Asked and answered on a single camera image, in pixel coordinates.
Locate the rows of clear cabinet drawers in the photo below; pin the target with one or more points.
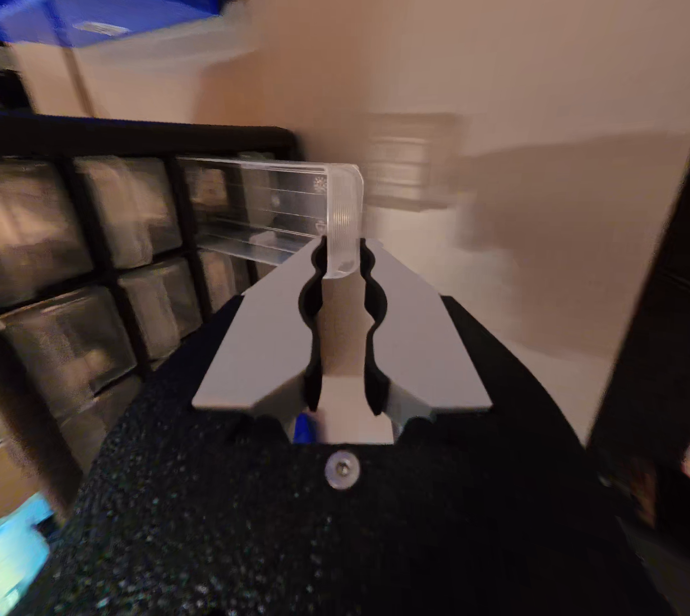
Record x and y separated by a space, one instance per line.
54 260

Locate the clear plastic drawer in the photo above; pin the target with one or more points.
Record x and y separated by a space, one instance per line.
302 200

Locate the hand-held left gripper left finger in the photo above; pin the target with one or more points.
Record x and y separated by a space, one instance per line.
253 351

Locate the black drawer cabinet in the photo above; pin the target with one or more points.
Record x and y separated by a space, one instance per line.
135 136

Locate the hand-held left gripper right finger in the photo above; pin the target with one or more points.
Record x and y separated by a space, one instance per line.
426 351

